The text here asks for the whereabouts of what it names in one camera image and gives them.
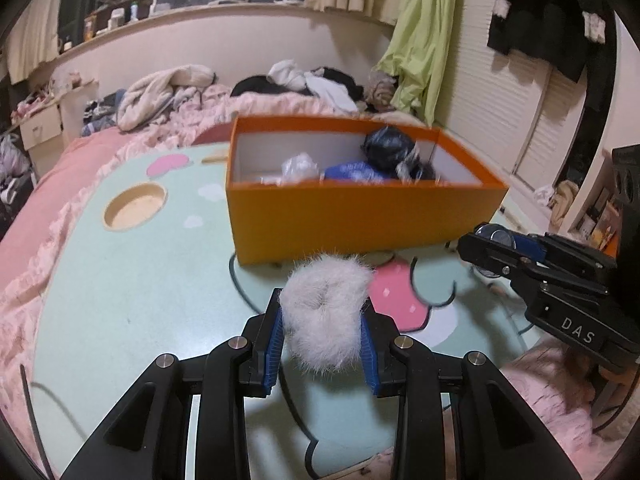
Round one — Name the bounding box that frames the orange cardboard box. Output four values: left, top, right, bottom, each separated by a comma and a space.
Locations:
226, 116, 508, 266

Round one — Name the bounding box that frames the white drawer cabinet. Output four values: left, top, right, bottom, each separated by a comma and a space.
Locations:
18, 104, 65, 151

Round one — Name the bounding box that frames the green hanging cloth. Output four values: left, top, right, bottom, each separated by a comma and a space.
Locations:
376, 0, 457, 126

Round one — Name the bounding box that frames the white fluffy scrunchie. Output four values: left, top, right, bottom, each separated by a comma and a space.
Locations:
279, 254, 373, 374

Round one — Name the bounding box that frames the cream blanket pile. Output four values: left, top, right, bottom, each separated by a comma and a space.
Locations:
116, 64, 216, 132

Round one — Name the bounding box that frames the white clothes pile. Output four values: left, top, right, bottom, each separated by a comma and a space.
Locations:
267, 60, 359, 114

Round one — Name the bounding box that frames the dark blue cloth bundle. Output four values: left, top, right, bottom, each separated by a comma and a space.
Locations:
361, 126, 420, 176

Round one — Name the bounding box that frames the black hanging garment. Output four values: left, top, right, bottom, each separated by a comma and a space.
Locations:
487, 0, 615, 112

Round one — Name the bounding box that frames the clear plastic bag bundle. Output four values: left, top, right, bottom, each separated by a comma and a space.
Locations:
281, 153, 321, 184

